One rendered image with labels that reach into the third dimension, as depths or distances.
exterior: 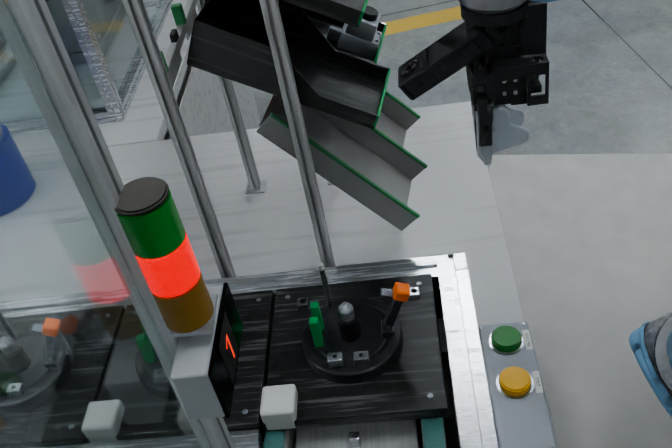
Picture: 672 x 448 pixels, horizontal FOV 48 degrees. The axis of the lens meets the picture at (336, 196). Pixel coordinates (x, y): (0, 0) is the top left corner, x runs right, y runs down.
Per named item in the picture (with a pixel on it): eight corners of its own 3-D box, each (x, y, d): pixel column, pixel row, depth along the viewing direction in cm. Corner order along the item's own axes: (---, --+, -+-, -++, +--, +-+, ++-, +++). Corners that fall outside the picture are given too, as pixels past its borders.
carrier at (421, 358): (432, 282, 116) (425, 221, 108) (448, 417, 97) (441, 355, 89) (277, 298, 118) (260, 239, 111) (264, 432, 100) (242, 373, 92)
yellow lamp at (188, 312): (217, 293, 77) (204, 258, 74) (210, 331, 73) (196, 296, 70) (169, 298, 77) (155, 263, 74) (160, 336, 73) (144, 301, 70)
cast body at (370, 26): (377, 47, 126) (390, 10, 121) (373, 60, 122) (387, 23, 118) (329, 30, 125) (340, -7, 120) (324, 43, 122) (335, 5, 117)
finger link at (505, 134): (531, 174, 90) (531, 108, 84) (480, 179, 90) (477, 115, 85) (526, 158, 92) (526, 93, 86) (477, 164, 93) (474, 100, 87)
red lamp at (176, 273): (204, 257, 74) (190, 220, 71) (196, 295, 70) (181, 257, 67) (154, 263, 74) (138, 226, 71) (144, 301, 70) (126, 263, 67)
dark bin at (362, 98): (386, 81, 118) (402, 41, 113) (374, 130, 108) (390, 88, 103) (214, 21, 116) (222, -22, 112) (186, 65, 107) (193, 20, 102)
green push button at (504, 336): (518, 332, 106) (518, 323, 104) (523, 355, 102) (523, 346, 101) (489, 335, 106) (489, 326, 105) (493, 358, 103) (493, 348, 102)
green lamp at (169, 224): (190, 219, 71) (174, 178, 67) (180, 256, 67) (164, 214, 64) (138, 225, 71) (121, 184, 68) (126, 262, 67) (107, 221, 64)
